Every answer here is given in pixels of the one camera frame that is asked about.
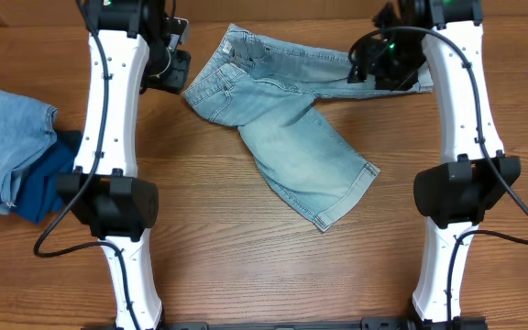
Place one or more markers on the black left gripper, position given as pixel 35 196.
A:
pixel 178 83

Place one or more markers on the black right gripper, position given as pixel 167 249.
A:
pixel 384 77

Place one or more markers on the light blue denim shorts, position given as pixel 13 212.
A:
pixel 266 89

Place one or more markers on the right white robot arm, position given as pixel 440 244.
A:
pixel 442 40

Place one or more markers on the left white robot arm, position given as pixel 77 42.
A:
pixel 133 47

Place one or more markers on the folded light blue jeans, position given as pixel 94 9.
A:
pixel 26 132

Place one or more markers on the folded dark blue garment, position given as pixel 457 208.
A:
pixel 37 196

